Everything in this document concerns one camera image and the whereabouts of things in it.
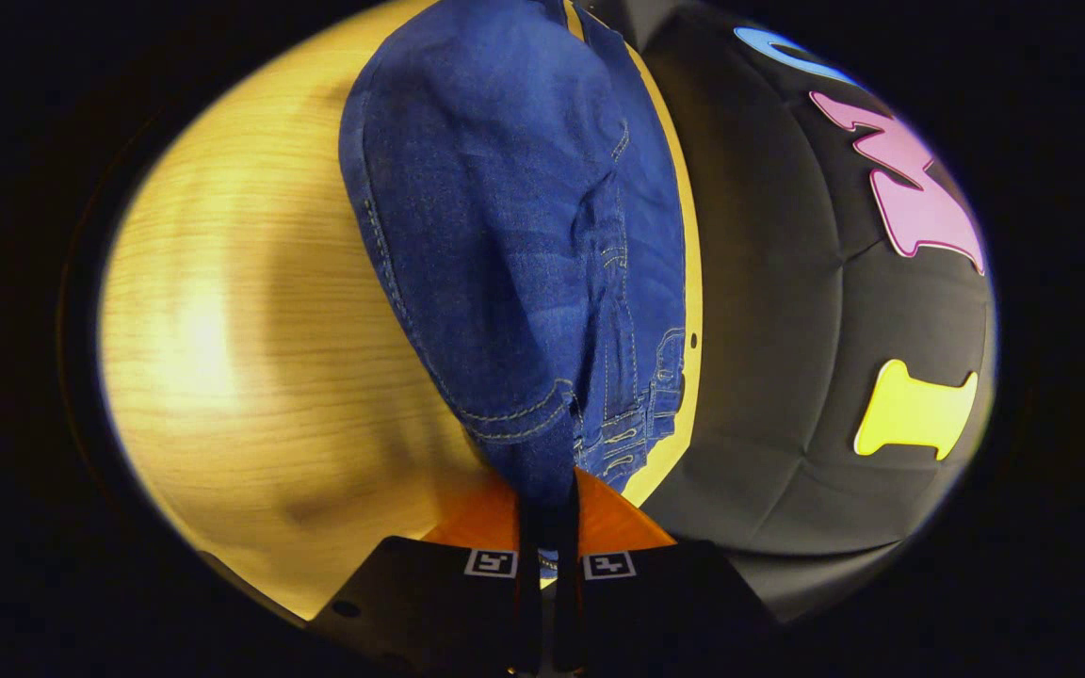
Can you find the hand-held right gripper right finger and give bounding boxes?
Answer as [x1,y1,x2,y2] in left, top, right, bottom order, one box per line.
[554,468,784,675]

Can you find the blue denim jeans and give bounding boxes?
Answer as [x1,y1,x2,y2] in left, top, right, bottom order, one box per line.
[338,0,688,577]

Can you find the black backdrop cloth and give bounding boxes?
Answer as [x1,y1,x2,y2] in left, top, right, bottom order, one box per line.
[590,0,997,624]

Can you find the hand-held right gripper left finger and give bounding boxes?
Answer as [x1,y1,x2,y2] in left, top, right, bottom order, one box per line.
[312,474,543,675]

